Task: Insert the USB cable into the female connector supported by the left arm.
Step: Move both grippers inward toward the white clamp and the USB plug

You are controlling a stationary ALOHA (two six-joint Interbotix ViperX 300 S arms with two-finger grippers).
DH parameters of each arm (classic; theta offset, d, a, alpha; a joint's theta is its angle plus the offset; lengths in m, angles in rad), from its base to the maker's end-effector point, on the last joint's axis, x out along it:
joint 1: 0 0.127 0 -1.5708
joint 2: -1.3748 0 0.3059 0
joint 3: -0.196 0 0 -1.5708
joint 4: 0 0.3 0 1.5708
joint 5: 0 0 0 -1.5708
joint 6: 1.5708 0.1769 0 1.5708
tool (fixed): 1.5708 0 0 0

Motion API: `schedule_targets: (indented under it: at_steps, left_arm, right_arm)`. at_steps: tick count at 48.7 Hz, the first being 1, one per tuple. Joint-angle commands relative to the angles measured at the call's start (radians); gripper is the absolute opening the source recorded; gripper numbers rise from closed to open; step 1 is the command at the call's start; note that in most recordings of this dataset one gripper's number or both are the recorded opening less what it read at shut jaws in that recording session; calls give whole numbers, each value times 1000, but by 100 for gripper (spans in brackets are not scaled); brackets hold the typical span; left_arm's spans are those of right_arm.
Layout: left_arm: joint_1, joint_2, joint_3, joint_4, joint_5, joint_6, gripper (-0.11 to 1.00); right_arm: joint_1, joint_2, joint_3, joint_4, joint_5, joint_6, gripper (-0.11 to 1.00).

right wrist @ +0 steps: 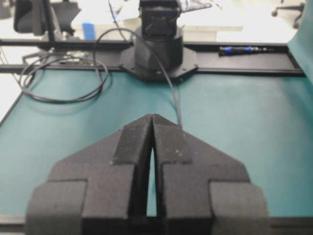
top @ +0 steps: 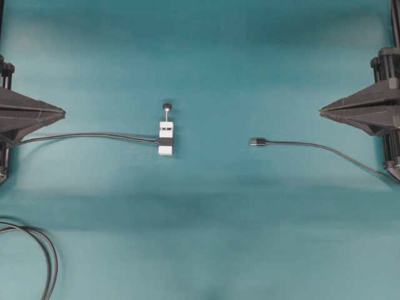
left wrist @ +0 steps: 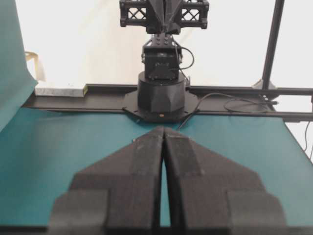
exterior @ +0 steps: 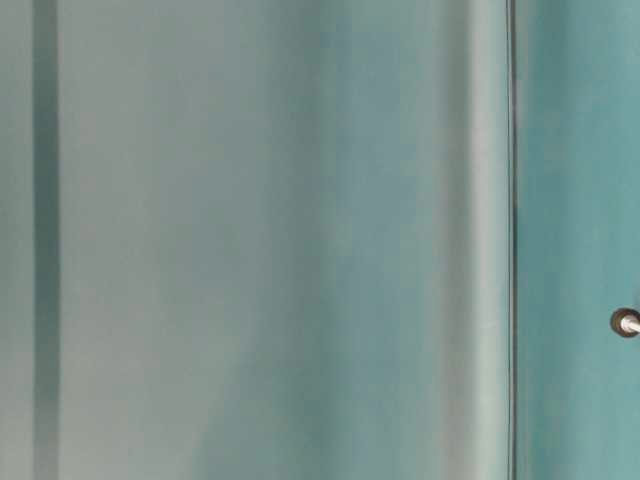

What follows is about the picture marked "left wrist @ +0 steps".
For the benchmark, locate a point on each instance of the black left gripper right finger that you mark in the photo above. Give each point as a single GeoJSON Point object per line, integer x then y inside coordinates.
{"type": "Point", "coordinates": [212, 195]}

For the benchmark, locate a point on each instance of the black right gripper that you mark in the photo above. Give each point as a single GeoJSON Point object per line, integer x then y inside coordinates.
{"type": "Point", "coordinates": [164, 16]}

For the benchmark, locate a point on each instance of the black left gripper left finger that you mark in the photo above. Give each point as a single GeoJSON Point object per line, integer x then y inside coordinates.
{"type": "Point", "coordinates": [117, 195]}

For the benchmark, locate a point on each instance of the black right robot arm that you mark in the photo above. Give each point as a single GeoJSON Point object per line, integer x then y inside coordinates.
{"type": "Point", "coordinates": [161, 94]}

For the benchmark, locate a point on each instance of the grey foam block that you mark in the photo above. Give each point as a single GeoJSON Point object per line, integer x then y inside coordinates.
{"type": "Point", "coordinates": [62, 92]}

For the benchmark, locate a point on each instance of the teal backdrop sheet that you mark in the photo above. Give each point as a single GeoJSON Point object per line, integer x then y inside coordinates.
{"type": "Point", "coordinates": [16, 82]}

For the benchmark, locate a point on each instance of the black aluminium frame rail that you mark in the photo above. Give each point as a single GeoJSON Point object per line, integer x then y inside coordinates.
{"type": "Point", "coordinates": [201, 100]}

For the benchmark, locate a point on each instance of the black vertical frame post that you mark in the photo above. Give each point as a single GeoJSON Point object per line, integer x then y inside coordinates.
{"type": "Point", "coordinates": [272, 42]}

